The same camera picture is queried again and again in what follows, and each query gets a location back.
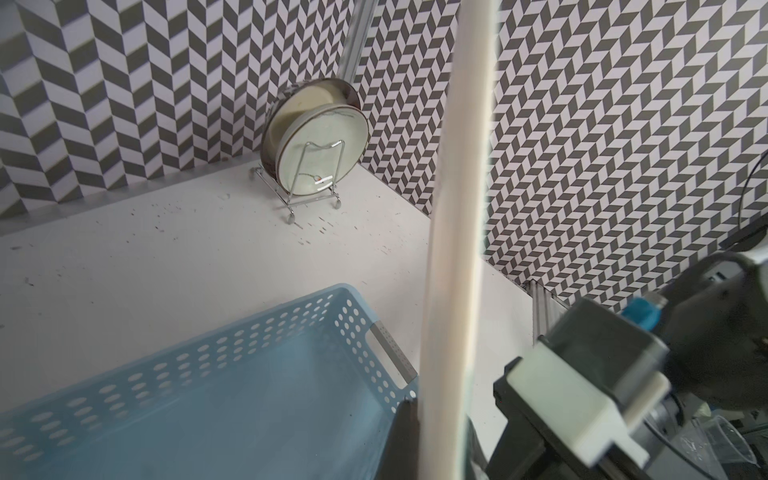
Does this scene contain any green striped plate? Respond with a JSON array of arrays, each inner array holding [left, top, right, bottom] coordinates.
[[417, 1, 499, 479]]

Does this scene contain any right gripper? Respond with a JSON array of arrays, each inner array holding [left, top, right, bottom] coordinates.
[[486, 357, 604, 479]]

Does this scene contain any round metal dish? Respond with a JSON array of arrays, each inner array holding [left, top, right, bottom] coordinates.
[[260, 78, 371, 196]]

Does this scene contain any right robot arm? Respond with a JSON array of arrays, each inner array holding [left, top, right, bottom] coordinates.
[[484, 248, 767, 479]]

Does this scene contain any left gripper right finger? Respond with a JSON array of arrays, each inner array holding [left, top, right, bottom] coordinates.
[[465, 418, 488, 480]]

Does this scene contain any wire plate stand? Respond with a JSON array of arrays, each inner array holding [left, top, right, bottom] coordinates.
[[249, 139, 344, 226]]

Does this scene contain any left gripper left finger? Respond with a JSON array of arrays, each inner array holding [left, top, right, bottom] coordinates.
[[375, 399, 420, 480]]

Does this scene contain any light blue plastic basket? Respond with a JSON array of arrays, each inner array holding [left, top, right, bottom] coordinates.
[[1, 284, 418, 479]]

